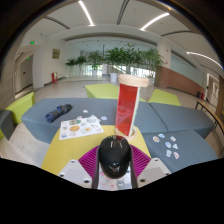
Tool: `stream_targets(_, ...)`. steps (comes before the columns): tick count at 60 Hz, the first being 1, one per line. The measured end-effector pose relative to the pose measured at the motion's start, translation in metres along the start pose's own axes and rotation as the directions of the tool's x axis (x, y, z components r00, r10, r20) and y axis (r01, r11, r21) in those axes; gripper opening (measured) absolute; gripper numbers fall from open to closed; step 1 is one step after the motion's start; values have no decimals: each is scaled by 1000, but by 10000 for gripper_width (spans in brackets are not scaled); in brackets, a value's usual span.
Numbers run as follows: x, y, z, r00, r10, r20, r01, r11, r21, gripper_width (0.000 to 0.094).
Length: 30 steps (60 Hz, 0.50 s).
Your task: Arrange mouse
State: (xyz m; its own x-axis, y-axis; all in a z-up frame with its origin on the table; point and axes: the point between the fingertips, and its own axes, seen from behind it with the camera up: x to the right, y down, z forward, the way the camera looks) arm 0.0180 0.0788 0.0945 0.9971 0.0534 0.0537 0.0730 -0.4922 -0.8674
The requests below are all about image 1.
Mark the wooden chair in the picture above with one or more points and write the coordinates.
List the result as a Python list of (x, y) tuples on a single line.
[(210, 108)]

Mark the black computer mouse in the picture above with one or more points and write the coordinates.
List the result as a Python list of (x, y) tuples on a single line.
[(114, 155)]

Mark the dark folded umbrella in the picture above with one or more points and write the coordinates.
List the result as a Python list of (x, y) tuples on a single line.
[(58, 112)]

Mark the green exit sign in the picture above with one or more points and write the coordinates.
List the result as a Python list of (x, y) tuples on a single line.
[(32, 42)]

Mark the lime green upholstered seat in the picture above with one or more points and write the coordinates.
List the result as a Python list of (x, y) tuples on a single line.
[(21, 105), (164, 97), (101, 90)]

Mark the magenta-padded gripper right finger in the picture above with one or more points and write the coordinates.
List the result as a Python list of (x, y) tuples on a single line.
[(141, 163)]

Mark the grey cube seat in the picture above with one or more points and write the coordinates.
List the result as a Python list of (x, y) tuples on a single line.
[(6, 122)]

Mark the red panel wooden tower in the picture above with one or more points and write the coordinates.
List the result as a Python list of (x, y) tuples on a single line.
[(126, 106)]

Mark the row of potted green plants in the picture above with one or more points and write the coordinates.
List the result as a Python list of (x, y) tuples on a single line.
[(116, 56)]

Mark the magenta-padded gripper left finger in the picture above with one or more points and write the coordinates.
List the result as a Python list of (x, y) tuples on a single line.
[(86, 165)]

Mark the white sticker sheet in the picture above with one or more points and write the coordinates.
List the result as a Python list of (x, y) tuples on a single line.
[(80, 128)]

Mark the brown wall plaque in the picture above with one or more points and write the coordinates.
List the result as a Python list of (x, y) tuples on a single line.
[(56, 54)]

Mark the red fire extinguisher cabinet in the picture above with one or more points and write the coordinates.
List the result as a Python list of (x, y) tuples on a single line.
[(54, 77)]

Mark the group of ceiling strip lights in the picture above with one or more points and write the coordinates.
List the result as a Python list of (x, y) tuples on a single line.
[(87, 15)]

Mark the group of small stickers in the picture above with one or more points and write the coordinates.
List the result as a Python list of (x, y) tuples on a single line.
[(168, 145)]

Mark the long grey upholstered bench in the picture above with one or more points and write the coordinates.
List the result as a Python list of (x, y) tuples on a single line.
[(100, 106)]

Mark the brown wooden reception counter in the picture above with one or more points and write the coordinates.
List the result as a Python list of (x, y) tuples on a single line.
[(176, 80)]

